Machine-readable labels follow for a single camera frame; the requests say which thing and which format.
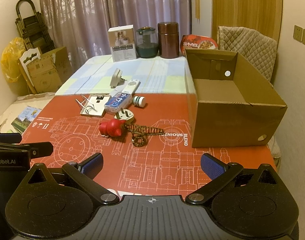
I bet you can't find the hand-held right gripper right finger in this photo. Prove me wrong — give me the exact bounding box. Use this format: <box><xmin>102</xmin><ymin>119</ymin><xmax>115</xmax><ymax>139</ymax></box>
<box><xmin>185</xmin><ymin>152</ymin><xmax>280</xmax><ymax>207</ymax></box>

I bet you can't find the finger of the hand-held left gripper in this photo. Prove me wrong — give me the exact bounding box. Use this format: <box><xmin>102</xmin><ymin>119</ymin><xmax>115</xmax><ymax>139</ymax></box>
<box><xmin>0</xmin><ymin>133</ymin><xmax>22</xmax><ymax>143</ymax></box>
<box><xmin>0</xmin><ymin>142</ymin><xmax>53</xmax><ymax>158</ymax></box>

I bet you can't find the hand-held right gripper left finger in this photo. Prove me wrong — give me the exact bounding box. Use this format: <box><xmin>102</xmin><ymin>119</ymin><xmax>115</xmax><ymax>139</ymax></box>
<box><xmin>27</xmin><ymin>152</ymin><xmax>120</xmax><ymax>206</ymax></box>

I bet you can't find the red figure toy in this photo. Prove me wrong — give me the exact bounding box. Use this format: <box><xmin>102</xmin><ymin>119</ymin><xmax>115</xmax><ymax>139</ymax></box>
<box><xmin>99</xmin><ymin>119</ymin><xmax>127</xmax><ymax>139</ymax></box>

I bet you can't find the brown cardboard box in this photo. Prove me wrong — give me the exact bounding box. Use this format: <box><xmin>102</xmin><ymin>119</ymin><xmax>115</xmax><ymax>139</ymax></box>
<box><xmin>184</xmin><ymin>48</ymin><xmax>288</xmax><ymax>148</ymax></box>

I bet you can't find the white three-pin plug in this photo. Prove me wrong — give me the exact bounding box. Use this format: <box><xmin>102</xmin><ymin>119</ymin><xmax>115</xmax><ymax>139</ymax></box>
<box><xmin>114</xmin><ymin>107</ymin><xmax>135</xmax><ymax>124</ymax></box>

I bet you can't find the white metal tray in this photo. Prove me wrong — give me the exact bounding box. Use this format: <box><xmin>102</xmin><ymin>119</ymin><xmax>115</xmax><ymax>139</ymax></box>
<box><xmin>80</xmin><ymin>94</ymin><xmax>112</xmax><ymax>117</ymax></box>

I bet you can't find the metal wire puzzle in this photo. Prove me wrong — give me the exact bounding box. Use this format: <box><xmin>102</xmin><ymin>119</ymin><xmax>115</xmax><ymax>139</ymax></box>
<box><xmin>76</xmin><ymin>94</ymin><xmax>98</xmax><ymax>113</ymax></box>

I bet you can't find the clear blue plastic case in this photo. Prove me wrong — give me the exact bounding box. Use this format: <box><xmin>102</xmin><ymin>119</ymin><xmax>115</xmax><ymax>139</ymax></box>
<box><xmin>105</xmin><ymin>92</ymin><xmax>132</xmax><ymax>116</ymax></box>

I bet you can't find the small white green-striped bottle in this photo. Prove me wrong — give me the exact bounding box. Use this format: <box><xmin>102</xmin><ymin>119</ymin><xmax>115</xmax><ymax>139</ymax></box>
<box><xmin>133</xmin><ymin>95</ymin><xmax>146</xmax><ymax>108</ymax></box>

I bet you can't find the landscape cover book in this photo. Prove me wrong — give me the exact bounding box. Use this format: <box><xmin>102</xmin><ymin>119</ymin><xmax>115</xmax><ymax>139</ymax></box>
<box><xmin>10</xmin><ymin>106</ymin><xmax>42</xmax><ymax>133</ymax></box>

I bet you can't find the beige bed sheet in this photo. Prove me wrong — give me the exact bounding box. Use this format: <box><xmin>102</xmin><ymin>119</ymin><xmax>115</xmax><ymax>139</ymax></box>
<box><xmin>0</xmin><ymin>92</ymin><xmax>56</xmax><ymax>136</ymax></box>

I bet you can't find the red printed table mat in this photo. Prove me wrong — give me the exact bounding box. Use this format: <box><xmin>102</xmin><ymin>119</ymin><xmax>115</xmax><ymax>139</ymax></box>
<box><xmin>18</xmin><ymin>93</ymin><xmax>278</xmax><ymax>198</ymax></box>

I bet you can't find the yellow plastic bag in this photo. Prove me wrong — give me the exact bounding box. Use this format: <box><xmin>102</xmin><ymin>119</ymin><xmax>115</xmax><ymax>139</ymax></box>
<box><xmin>1</xmin><ymin>37</ymin><xmax>26</xmax><ymax>83</ymax></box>

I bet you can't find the stored cardboard carton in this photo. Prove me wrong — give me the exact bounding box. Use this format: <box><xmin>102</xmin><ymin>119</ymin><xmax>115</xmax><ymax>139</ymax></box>
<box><xmin>26</xmin><ymin>46</ymin><xmax>71</xmax><ymax>94</ymax></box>

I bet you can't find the white carved chair back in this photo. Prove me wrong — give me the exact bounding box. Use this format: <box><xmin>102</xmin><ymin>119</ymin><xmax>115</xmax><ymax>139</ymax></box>
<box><xmin>19</xmin><ymin>47</ymin><xmax>42</xmax><ymax>67</ymax></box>

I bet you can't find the pastel checked tablecloth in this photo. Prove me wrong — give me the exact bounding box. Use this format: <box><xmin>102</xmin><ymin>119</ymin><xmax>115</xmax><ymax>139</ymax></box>
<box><xmin>55</xmin><ymin>54</ymin><xmax>193</xmax><ymax>97</ymax></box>

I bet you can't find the folded step ladder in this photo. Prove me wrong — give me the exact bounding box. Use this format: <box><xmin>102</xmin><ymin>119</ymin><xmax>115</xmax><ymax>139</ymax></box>
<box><xmin>15</xmin><ymin>0</ymin><xmax>56</xmax><ymax>53</ymax></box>

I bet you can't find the red instant meal bowl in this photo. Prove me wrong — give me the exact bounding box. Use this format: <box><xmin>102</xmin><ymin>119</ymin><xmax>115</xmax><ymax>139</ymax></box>
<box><xmin>180</xmin><ymin>34</ymin><xmax>219</xmax><ymax>55</ymax></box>

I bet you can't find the white product box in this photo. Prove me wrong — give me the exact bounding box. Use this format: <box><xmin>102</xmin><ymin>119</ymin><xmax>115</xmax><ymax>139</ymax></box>
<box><xmin>108</xmin><ymin>25</ymin><xmax>137</xmax><ymax>63</ymax></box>

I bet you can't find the beige quilted blanket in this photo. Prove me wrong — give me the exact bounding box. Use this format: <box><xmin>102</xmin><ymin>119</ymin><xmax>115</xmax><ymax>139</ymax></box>
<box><xmin>217</xmin><ymin>26</ymin><xmax>278</xmax><ymax>86</ymax></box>

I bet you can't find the green glass jar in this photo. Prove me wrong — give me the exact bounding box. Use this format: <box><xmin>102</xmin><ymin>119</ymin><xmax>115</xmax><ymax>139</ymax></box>
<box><xmin>136</xmin><ymin>27</ymin><xmax>159</xmax><ymax>58</ymax></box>

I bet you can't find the brown metal canister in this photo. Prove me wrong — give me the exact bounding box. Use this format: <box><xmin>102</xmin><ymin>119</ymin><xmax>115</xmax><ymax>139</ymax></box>
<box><xmin>157</xmin><ymin>22</ymin><xmax>180</xmax><ymax>59</ymax></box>

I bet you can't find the mauve curtain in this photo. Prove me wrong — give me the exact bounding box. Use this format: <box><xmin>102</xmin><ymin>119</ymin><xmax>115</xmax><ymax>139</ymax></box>
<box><xmin>38</xmin><ymin>0</ymin><xmax>192</xmax><ymax>64</ymax></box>

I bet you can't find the wooden door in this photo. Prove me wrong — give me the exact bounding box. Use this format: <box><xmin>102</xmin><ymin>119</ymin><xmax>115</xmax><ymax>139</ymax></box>
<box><xmin>211</xmin><ymin>0</ymin><xmax>285</xmax><ymax>42</ymax></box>

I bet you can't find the double wall socket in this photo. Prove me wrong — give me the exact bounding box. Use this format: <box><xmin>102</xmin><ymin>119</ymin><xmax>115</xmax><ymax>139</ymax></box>
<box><xmin>293</xmin><ymin>25</ymin><xmax>305</xmax><ymax>48</ymax></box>

